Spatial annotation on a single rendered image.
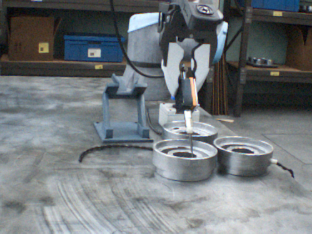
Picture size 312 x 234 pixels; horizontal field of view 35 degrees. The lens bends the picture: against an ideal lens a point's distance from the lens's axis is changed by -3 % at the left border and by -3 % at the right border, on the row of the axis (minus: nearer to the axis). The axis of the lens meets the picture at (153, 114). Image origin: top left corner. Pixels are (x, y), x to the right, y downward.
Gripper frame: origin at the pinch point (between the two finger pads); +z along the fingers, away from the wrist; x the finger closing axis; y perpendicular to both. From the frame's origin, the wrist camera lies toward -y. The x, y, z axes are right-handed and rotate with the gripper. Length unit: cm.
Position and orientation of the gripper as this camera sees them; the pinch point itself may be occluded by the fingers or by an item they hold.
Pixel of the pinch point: (185, 89)
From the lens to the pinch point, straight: 84.5
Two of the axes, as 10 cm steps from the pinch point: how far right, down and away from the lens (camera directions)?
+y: -2.5, -2.5, 9.4
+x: -9.7, 0.0, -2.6
